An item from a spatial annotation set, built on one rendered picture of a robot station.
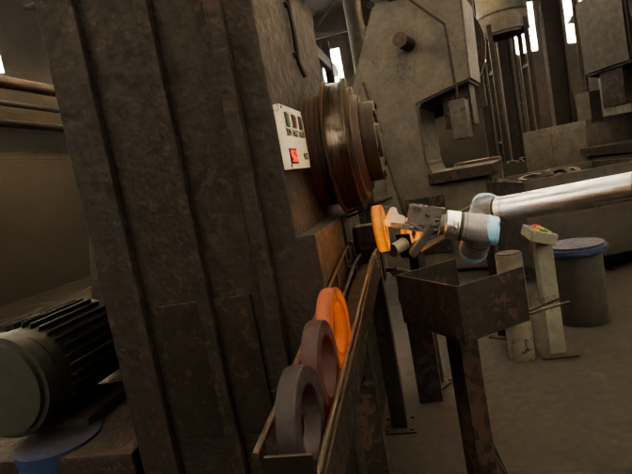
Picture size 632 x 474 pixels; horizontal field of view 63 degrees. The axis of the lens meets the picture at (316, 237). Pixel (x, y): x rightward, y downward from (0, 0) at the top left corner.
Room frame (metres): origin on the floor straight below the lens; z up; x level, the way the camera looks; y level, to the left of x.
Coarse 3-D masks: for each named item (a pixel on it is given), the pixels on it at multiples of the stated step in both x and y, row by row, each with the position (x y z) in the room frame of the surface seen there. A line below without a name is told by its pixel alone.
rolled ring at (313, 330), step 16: (320, 320) 0.98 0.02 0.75; (304, 336) 0.94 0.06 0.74; (320, 336) 0.94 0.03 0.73; (304, 352) 0.91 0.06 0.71; (320, 352) 0.92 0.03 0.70; (336, 352) 1.05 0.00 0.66; (320, 368) 0.90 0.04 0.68; (336, 368) 1.03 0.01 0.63; (320, 384) 0.89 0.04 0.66; (336, 384) 1.00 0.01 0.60
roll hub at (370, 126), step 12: (360, 108) 1.76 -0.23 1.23; (372, 108) 1.78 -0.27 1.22; (360, 120) 1.72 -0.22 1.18; (372, 120) 1.71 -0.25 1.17; (360, 132) 1.71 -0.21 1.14; (372, 132) 1.70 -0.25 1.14; (372, 144) 1.70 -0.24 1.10; (372, 156) 1.71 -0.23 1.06; (384, 156) 1.94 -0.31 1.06; (372, 168) 1.74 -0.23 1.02; (384, 168) 1.85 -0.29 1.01; (372, 180) 1.81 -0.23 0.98
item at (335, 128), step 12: (336, 84) 1.77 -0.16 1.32; (324, 96) 1.72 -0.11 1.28; (336, 96) 1.70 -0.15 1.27; (324, 108) 1.68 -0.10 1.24; (336, 108) 1.67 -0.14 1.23; (324, 120) 1.66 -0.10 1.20; (336, 120) 1.65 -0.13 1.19; (336, 132) 1.64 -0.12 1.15; (336, 144) 1.64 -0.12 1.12; (348, 144) 1.66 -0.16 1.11; (336, 156) 1.65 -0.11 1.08; (348, 156) 1.63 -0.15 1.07; (336, 168) 1.66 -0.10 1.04; (348, 168) 1.65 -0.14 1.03; (336, 180) 1.68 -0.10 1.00; (348, 180) 1.67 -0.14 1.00; (348, 192) 1.70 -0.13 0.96; (348, 204) 1.77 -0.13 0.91; (360, 204) 1.75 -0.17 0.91
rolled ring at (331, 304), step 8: (328, 288) 1.16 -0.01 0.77; (336, 288) 1.17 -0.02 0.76; (320, 296) 1.12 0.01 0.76; (328, 296) 1.12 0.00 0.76; (336, 296) 1.15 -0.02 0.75; (320, 304) 1.10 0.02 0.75; (328, 304) 1.10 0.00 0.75; (336, 304) 1.19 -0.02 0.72; (344, 304) 1.21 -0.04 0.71; (320, 312) 1.09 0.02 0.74; (328, 312) 1.08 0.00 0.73; (336, 312) 1.21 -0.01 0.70; (344, 312) 1.21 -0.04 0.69; (328, 320) 1.07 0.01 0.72; (336, 320) 1.21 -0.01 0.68; (344, 320) 1.21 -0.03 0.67; (336, 328) 1.21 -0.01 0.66; (344, 328) 1.20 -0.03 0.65; (336, 336) 1.20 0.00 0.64; (344, 336) 1.20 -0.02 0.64; (336, 344) 1.09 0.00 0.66; (344, 344) 1.18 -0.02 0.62; (344, 352) 1.15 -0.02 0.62
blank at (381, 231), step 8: (376, 208) 1.62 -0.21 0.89; (376, 216) 1.59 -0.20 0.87; (384, 216) 1.66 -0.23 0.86; (376, 224) 1.58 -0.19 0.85; (384, 224) 1.61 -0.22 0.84; (376, 232) 1.58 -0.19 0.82; (384, 232) 1.57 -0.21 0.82; (376, 240) 1.58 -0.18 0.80; (384, 240) 1.58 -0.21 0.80; (384, 248) 1.60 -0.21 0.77
